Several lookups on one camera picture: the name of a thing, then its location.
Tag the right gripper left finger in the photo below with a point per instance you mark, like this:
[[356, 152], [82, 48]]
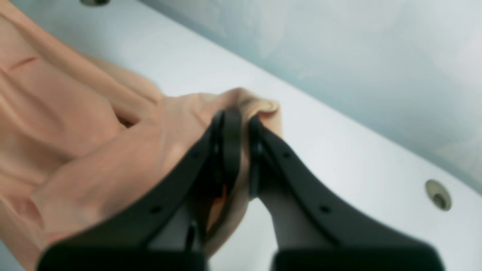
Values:
[[166, 228]]

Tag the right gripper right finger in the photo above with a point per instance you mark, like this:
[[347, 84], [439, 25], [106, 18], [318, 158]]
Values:
[[315, 229]]

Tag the peach T-shirt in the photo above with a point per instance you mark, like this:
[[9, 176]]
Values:
[[82, 139]]

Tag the left table grommet hole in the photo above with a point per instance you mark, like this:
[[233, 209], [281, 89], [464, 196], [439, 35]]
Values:
[[438, 194]]

